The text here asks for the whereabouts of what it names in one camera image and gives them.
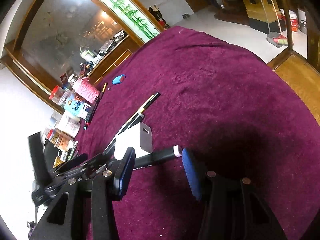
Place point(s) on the black bag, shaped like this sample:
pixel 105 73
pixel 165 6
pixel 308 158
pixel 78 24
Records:
pixel 157 15

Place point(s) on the white and black ballpoint pen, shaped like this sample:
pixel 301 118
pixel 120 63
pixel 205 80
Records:
pixel 130 125

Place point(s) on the dark green pen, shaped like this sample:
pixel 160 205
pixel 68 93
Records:
pixel 72 150

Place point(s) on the large white power adapter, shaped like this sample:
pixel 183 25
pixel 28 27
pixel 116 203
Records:
pixel 140 140

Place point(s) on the black marker white caps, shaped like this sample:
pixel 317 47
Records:
pixel 160 156

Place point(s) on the wooden chair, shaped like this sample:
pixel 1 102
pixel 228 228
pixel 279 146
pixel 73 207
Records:
pixel 300 75

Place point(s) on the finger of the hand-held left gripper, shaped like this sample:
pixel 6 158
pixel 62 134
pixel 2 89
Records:
pixel 82 166
pixel 38 157

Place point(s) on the pink knitted bottle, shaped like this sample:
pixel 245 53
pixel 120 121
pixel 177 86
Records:
pixel 86 88

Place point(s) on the white bucket red label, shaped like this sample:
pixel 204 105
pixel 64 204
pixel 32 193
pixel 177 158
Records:
pixel 291 20

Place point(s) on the wooden counter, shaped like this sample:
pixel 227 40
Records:
pixel 112 60

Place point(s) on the white electric kettle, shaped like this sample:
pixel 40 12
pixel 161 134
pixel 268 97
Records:
pixel 86 55

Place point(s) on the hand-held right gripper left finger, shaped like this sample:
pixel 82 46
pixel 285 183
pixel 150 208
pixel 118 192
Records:
pixel 122 180

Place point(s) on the bamboo painted panel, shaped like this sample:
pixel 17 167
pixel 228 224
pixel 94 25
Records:
pixel 130 12

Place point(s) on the red lid clear jar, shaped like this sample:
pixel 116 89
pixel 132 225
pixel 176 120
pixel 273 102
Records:
pixel 57 95

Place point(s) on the small white printed box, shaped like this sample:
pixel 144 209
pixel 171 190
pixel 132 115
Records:
pixel 84 110

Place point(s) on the blue battery pack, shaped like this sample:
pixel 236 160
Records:
pixel 118 79

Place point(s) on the white plastic bottle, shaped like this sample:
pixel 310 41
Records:
pixel 67 125

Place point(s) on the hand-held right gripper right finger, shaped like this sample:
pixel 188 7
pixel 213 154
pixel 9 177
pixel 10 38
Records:
pixel 191 175

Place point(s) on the metal kettle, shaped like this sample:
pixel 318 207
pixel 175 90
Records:
pixel 303 27

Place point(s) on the yellow black pencil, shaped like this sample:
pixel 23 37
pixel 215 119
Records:
pixel 104 90

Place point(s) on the clear plastic jar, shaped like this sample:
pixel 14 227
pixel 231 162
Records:
pixel 68 96

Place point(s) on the etched glass partition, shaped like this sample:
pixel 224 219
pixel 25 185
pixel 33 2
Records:
pixel 67 30

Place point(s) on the metal bowl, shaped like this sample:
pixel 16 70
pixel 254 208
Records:
pixel 185 16

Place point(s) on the jar with brown contents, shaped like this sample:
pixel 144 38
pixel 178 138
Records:
pixel 61 140

